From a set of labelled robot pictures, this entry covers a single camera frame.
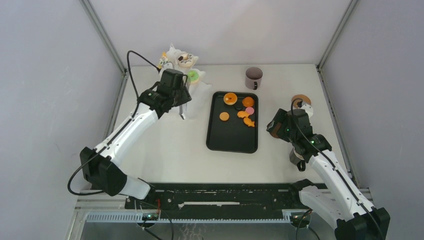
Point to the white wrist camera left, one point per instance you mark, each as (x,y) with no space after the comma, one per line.
(167,65)

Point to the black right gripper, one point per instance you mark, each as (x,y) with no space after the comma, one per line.
(281,115)

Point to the grey mug white inside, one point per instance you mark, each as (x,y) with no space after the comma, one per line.
(297,160)

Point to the black sandwich cookie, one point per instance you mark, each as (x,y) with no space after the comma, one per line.
(238,106)

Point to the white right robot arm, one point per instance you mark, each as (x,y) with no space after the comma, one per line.
(351,215)

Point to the white chocolate drizzle donut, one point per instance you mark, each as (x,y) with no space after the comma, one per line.
(186,60)

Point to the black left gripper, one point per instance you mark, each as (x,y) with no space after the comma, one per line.
(185,97)

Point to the orange fish pastry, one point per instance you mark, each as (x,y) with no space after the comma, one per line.
(248,122)
(243,114)

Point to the small orange cookie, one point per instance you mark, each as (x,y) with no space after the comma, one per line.
(224,116)

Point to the yellow cake slice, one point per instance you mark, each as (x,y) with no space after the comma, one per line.
(163,60)

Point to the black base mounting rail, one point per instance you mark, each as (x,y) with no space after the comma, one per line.
(209,202)

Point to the brown round coaster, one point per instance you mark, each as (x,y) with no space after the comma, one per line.
(274,132)

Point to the pink macaron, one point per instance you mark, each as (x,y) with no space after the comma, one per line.
(250,110)

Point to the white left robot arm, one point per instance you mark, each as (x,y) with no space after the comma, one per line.
(100,165)

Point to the green frosted donut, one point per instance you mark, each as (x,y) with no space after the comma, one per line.
(193,76)

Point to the orange glazed donut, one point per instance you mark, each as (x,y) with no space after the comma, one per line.
(230,98)

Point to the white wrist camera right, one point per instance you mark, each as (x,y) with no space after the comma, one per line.
(308,109)

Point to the black serving tray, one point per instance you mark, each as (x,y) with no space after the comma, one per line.
(232,135)

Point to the dark purple mug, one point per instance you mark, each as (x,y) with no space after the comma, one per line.
(253,78)

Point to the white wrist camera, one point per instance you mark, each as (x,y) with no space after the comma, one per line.
(167,65)
(308,109)

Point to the white three-tier dessert stand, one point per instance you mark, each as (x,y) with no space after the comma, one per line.
(198,91)

